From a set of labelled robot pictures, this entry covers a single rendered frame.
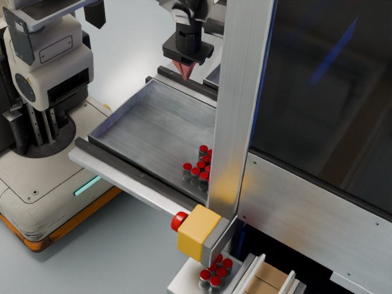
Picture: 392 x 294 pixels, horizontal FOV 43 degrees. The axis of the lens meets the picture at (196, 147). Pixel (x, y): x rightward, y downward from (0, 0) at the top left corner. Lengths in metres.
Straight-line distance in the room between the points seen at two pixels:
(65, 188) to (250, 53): 1.37
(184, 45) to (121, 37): 2.00
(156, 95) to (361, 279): 0.74
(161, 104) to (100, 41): 1.77
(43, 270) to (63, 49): 0.90
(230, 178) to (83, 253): 1.31
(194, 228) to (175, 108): 0.49
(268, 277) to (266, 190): 0.21
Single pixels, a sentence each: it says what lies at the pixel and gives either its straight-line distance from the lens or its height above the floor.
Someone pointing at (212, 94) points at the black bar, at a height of 0.90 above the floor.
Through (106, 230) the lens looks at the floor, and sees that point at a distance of 2.14.
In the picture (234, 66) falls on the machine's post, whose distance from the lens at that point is 0.70.
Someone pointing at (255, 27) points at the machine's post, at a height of 1.43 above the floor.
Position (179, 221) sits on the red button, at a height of 1.01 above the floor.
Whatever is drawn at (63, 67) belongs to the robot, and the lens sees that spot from 1.61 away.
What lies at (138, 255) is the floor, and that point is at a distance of 2.06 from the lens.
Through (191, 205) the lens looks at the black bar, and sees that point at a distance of 1.09.
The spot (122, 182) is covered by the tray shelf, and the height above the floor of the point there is 0.88.
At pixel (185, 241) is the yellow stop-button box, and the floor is 1.01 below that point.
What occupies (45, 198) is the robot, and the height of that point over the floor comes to 0.28.
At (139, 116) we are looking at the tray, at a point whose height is 0.88.
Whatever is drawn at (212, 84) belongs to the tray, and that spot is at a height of 0.91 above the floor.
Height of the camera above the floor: 1.79
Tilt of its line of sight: 48 degrees down
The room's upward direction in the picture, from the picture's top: 3 degrees clockwise
